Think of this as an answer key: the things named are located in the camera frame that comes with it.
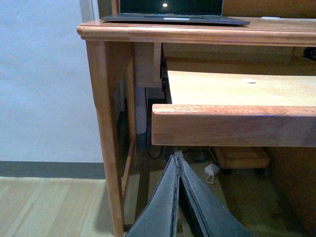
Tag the wooden rolling stand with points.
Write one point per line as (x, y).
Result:
(242, 157)

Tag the wooden desk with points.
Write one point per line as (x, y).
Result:
(132, 52)

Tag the grey laptop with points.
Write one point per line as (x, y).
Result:
(173, 11)

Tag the white power adapter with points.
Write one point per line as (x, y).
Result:
(212, 170)

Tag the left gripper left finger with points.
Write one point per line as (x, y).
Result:
(159, 218)

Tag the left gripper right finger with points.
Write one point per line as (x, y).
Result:
(205, 214)

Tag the wooden keyboard tray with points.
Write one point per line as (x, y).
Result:
(211, 109)

